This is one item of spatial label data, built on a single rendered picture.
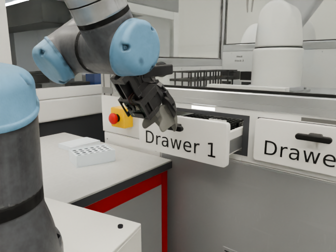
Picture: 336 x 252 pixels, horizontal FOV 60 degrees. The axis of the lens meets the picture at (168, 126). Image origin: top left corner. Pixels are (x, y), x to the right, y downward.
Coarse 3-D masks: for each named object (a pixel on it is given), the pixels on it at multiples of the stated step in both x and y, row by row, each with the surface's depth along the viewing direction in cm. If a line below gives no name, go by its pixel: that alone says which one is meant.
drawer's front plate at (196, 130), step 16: (144, 128) 85; (192, 128) 75; (208, 128) 72; (224, 128) 69; (144, 144) 87; (160, 144) 82; (192, 144) 75; (208, 144) 72; (224, 144) 70; (208, 160) 73; (224, 160) 70
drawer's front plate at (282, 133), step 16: (256, 128) 75; (272, 128) 72; (288, 128) 70; (304, 128) 68; (320, 128) 66; (256, 144) 76; (272, 144) 73; (288, 144) 71; (304, 144) 68; (320, 144) 66; (272, 160) 74; (288, 160) 71; (304, 160) 69; (320, 160) 67
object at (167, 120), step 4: (164, 104) 67; (160, 108) 67; (164, 108) 68; (160, 112) 67; (164, 112) 68; (168, 112) 68; (160, 116) 68; (164, 116) 68; (168, 116) 69; (176, 116) 70; (160, 120) 68; (164, 120) 68; (168, 120) 69; (172, 120) 70; (176, 120) 71; (160, 124) 67; (164, 124) 68; (168, 124) 69; (172, 124) 70; (176, 124) 71; (160, 128) 67; (164, 128) 68; (172, 128) 73
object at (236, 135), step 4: (236, 128) 79; (240, 128) 79; (232, 132) 75; (236, 132) 77; (240, 132) 79; (232, 136) 76; (236, 136) 78; (240, 136) 79; (232, 140) 76; (236, 140) 77; (240, 140) 79; (232, 144) 76; (236, 144) 78; (240, 144) 80; (232, 148) 76; (236, 148) 78; (240, 148) 81; (232, 152) 77
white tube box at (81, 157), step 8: (104, 144) 99; (72, 152) 89; (80, 152) 90; (88, 152) 90; (96, 152) 90; (104, 152) 91; (112, 152) 92; (72, 160) 90; (80, 160) 87; (88, 160) 89; (96, 160) 90; (104, 160) 91; (112, 160) 93
